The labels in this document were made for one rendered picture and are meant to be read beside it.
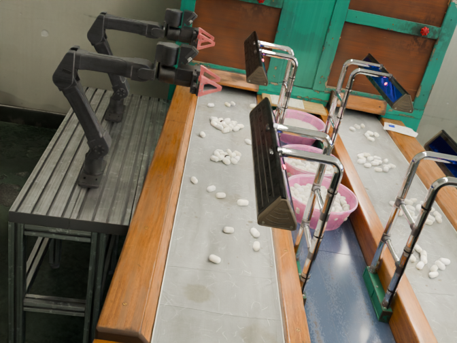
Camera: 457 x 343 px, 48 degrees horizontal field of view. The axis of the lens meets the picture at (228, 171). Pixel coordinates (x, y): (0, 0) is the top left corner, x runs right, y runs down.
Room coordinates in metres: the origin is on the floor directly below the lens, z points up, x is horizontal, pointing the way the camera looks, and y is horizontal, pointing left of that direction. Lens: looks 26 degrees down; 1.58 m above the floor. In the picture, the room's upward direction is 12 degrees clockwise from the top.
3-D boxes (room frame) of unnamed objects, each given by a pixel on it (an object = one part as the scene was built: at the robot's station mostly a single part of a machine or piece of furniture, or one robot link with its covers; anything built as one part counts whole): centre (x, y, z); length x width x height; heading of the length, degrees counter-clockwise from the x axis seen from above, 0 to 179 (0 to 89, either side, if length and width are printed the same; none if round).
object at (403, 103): (2.22, -0.57, 1.08); 0.62 x 0.08 x 0.07; 5
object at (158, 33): (2.24, 0.39, 1.12); 0.12 x 0.09 x 0.12; 99
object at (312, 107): (2.58, -0.26, 0.77); 0.33 x 0.15 x 0.01; 95
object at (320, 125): (2.36, -0.28, 0.72); 0.27 x 0.27 x 0.10
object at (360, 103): (2.66, -0.59, 0.83); 0.30 x 0.06 x 0.07; 95
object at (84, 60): (1.61, 0.46, 1.05); 0.30 x 0.09 x 0.12; 99
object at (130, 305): (1.71, 0.22, 0.67); 1.81 x 0.12 x 0.19; 5
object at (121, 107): (2.20, 0.56, 0.71); 0.20 x 0.07 x 0.08; 9
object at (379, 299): (1.24, -0.57, 0.90); 0.20 x 0.19 x 0.45; 5
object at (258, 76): (2.17, -0.01, 1.08); 0.62 x 0.08 x 0.07; 5
